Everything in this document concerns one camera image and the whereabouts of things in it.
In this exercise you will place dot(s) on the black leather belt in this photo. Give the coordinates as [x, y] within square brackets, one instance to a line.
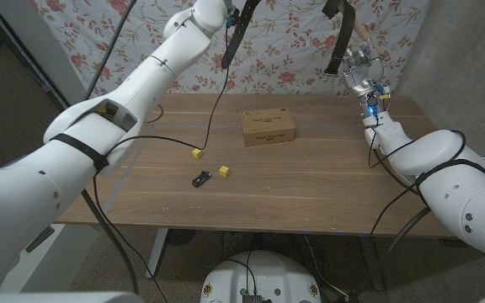
[343, 38]

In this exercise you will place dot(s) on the wooden strip with metal rod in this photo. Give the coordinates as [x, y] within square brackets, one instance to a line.
[362, 30]

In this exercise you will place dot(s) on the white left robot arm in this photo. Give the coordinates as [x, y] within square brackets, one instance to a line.
[99, 139]

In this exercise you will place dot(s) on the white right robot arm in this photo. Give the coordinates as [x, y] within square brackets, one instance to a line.
[436, 177]

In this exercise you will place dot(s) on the brown cardboard box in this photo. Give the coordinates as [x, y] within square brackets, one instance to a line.
[268, 126]

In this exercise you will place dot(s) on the yellow cube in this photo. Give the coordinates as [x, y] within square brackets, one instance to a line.
[224, 171]
[197, 153]

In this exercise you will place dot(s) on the small black toy car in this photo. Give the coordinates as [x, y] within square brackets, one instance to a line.
[201, 179]

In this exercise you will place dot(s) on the black round fan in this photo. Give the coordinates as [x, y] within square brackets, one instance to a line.
[180, 237]

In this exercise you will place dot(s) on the floral print backdrop cloth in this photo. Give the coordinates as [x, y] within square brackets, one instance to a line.
[289, 50]

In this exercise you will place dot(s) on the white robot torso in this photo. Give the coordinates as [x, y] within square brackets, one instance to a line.
[263, 273]

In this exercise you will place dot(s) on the grey table leg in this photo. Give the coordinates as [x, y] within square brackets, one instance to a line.
[157, 252]
[373, 265]

